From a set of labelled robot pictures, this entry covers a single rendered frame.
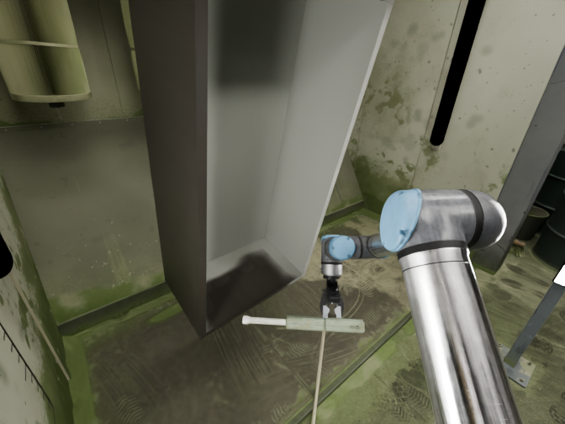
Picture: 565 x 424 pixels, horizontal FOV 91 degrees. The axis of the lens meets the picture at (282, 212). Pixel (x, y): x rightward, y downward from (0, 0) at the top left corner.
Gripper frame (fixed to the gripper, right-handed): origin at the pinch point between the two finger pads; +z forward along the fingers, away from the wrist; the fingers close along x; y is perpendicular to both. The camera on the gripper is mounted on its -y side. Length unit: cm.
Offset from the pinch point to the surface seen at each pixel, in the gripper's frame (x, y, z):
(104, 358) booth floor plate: 116, 30, 29
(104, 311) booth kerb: 128, 42, 8
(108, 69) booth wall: 132, 25, -135
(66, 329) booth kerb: 142, 33, 17
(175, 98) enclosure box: 43, -64, -63
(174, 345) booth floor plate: 83, 40, 24
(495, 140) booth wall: -122, 77, -113
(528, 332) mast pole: -104, 38, 7
